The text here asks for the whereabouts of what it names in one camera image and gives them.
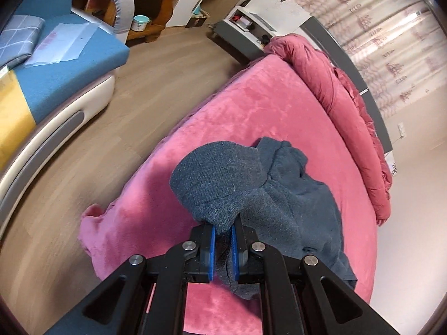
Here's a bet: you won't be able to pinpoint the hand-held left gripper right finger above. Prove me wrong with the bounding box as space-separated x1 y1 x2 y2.
230 216 402 335

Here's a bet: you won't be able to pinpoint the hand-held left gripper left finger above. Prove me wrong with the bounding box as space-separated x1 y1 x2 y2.
45 223 217 335

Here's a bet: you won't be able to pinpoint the dark blue knit pants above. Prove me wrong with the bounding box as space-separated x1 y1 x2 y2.
169 137 357 301

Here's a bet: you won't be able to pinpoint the pink fleece blanket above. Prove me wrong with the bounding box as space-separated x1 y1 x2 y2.
77 56 379 335

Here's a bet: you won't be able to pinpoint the red duvet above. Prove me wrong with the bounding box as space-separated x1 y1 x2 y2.
263 34 393 227

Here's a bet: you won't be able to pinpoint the grey bed headboard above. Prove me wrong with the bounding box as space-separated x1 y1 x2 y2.
300 16 393 154

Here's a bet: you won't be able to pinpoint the blue and white sofa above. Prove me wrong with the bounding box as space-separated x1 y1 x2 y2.
0 0 135 241

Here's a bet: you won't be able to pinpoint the yellow sofa cushion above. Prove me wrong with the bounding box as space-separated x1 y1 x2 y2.
0 70 37 171

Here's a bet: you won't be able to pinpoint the small white teal pot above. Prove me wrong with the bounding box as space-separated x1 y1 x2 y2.
131 15 151 32

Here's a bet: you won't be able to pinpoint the white flower print nightstand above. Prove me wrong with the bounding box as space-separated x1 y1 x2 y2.
210 0 311 65

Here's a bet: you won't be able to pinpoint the white cabinet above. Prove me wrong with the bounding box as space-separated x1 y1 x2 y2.
166 0 217 28

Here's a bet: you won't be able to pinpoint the clear plastic bag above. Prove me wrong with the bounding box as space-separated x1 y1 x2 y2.
24 23 100 67

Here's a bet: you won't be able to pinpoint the brown wooden cabinet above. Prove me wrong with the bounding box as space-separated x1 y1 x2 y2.
82 0 196 42

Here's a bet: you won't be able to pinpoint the patterned sheer curtain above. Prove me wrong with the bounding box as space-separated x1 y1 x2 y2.
291 0 447 123

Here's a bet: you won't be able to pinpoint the grey checked cloth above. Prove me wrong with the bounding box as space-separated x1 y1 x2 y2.
0 14 46 68

